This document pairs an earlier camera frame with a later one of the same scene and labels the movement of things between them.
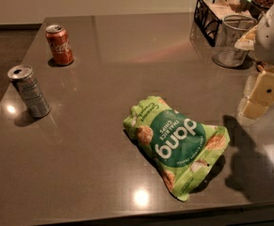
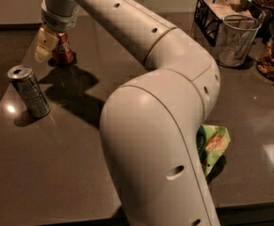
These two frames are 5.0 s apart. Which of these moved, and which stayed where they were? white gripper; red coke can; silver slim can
Moved: white gripper
Stayed: silver slim can; red coke can
